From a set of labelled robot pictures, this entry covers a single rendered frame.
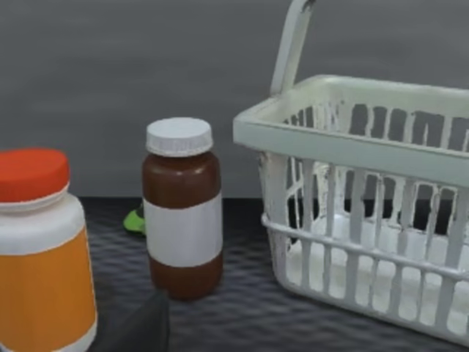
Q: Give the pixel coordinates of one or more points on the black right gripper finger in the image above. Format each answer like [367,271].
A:
[146,326]

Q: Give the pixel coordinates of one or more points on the green object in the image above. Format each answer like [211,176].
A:
[135,220]

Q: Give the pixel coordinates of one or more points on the brown bottle with white cap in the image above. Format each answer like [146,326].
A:
[182,209]

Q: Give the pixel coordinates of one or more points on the white bottle with red cap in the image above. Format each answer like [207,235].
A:
[40,256]

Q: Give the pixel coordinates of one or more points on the white plastic basket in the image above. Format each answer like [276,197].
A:
[361,205]

